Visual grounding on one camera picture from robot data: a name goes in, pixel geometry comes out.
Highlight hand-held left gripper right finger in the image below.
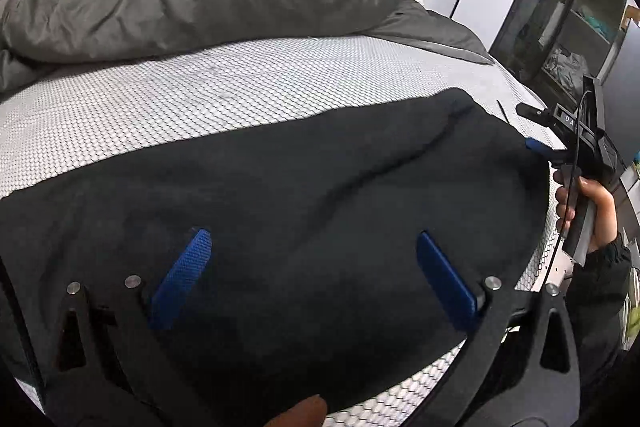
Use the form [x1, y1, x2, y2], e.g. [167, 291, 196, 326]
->
[416, 231, 583, 427]

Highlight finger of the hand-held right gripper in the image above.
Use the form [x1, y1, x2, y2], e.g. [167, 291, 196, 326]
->
[515, 103, 553, 125]
[522, 137, 571, 168]

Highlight dark open wardrobe shelf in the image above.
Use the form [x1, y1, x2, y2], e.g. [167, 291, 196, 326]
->
[487, 0, 640, 108]

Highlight black cable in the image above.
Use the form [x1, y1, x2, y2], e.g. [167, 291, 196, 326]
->
[542, 89, 596, 288]

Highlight honeycomb pattern mattress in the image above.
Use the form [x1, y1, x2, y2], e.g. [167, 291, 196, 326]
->
[0, 34, 576, 427]

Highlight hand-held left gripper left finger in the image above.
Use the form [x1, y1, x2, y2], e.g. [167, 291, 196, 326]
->
[42, 228, 221, 427]

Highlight black pants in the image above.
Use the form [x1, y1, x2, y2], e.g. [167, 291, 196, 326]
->
[0, 87, 558, 420]

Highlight grey crumpled clothes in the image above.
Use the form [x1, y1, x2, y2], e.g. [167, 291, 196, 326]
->
[542, 49, 586, 92]

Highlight person's right forearm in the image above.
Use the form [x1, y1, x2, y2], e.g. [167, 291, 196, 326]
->
[567, 231, 636, 388]

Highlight person's right hand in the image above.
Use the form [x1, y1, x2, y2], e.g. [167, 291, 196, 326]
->
[552, 169, 621, 253]

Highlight teal folded cloth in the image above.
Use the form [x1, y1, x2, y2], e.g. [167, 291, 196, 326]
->
[582, 14, 618, 40]

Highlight person's left hand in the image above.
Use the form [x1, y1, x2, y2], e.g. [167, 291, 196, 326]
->
[264, 394, 329, 427]

